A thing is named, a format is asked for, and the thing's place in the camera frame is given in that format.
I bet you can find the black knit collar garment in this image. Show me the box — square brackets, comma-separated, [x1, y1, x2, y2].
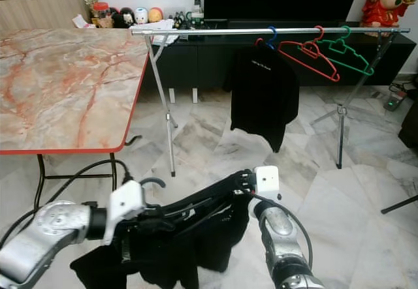
[69, 170, 255, 289]

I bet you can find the black plastic hanger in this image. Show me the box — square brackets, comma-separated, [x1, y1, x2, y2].
[139, 176, 255, 234]

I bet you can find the blue plastic hanger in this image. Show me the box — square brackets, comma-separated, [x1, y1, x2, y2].
[258, 26, 279, 50]

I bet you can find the red plastic hanger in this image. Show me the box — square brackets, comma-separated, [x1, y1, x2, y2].
[278, 25, 342, 83]

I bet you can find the green plastic hanger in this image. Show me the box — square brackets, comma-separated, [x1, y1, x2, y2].
[320, 25, 375, 76]

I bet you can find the black t-shirt white print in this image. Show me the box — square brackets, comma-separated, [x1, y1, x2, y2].
[222, 41, 301, 154]

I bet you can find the black TV console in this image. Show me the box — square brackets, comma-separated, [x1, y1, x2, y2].
[142, 20, 415, 104]

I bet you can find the black folding chair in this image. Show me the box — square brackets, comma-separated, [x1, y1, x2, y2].
[381, 194, 418, 215]

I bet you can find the silver metal clothes rack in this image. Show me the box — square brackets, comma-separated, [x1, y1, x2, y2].
[130, 26, 411, 177]

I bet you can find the marble top folding table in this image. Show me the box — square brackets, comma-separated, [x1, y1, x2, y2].
[0, 27, 150, 206]

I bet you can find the floor power strip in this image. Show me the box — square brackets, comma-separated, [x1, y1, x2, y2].
[384, 84, 412, 112]

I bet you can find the clear plastic bottle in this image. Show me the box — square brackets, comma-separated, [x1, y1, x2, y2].
[191, 0, 205, 29]

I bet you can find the small dark metal figurine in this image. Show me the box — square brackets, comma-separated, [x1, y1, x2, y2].
[172, 12, 191, 30]

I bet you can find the white crumpled cloth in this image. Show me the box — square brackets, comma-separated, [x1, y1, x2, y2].
[129, 20, 180, 46]

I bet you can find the white round doll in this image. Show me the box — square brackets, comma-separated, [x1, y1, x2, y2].
[135, 7, 149, 25]

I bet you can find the black white-faced plush doll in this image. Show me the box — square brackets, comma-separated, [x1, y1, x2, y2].
[120, 7, 136, 28]

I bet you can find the pink white packet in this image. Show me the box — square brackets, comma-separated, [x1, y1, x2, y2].
[72, 14, 93, 29]

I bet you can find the red gold buddha statue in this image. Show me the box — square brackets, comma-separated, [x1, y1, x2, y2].
[361, 0, 417, 29]

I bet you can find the light wooden cabinet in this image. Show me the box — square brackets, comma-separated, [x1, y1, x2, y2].
[0, 0, 90, 32]

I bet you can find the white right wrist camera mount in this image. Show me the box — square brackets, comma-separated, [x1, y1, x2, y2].
[255, 166, 280, 200]

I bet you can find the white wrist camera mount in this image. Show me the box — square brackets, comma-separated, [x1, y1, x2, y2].
[255, 166, 280, 200]
[101, 179, 146, 245]

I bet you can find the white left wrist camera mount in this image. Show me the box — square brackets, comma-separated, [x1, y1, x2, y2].
[101, 179, 146, 245]

